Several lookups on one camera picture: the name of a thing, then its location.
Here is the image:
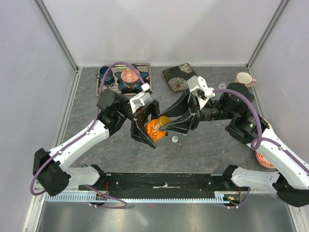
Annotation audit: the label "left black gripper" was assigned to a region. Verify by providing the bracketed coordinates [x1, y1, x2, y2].
[118, 94, 165, 146]

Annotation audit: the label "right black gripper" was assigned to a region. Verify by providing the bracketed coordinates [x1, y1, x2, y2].
[158, 89, 236, 136]

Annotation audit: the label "orange juice bottle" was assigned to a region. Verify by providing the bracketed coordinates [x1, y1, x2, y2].
[144, 116, 170, 143]

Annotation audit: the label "green white bottle cap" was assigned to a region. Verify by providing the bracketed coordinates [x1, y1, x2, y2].
[171, 136, 179, 143]

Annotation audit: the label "clear Pocari Sweat bottle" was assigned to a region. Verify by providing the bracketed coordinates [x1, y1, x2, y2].
[218, 83, 226, 89]

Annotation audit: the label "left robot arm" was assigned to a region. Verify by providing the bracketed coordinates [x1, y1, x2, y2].
[33, 89, 160, 196]

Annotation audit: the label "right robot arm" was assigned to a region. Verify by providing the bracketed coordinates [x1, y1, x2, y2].
[163, 83, 309, 207]

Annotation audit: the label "black floral rectangular plate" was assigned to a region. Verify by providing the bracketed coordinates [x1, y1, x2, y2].
[162, 63, 197, 92]

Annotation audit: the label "blue star-shaped dish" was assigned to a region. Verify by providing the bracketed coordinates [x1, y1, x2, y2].
[114, 71, 142, 90]

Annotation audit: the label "metal tray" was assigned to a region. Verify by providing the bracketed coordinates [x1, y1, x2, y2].
[96, 63, 152, 96]

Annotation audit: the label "orange patterned bowl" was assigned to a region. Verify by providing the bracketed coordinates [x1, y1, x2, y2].
[121, 68, 140, 86]

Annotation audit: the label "blue mug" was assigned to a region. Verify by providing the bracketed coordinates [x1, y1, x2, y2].
[96, 66, 115, 85]

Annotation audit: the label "pink mug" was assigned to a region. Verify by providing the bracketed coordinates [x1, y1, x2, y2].
[234, 72, 257, 88]

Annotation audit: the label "beige bird plate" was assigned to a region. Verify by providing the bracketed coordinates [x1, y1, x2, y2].
[263, 118, 273, 130]

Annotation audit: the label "red white patterned bowl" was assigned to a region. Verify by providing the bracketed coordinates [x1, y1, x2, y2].
[255, 152, 275, 169]

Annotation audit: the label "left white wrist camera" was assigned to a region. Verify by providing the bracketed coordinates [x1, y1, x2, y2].
[129, 83, 152, 113]

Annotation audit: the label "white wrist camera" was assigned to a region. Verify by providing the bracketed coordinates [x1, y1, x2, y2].
[187, 75, 215, 100]
[129, 83, 152, 113]

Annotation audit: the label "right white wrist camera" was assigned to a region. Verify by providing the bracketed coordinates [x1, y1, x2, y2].
[187, 75, 215, 100]

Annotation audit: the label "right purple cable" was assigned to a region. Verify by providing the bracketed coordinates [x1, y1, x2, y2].
[213, 88, 309, 174]

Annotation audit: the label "purple cable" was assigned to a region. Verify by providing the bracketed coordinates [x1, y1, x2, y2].
[213, 88, 309, 174]
[29, 61, 145, 209]

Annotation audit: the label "slotted cable duct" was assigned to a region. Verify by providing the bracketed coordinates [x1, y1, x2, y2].
[44, 191, 231, 204]

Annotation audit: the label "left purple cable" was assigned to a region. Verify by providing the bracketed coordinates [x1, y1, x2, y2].
[29, 61, 145, 209]

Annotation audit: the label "right aluminium frame post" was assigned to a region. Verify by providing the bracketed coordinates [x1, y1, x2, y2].
[246, 0, 290, 72]

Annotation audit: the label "aluminium frame post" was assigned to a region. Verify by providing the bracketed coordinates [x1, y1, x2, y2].
[246, 0, 290, 72]
[34, 0, 79, 73]

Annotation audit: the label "left aluminium frame post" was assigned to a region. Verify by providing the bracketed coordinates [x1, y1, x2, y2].
[34, 0, 79, 73]

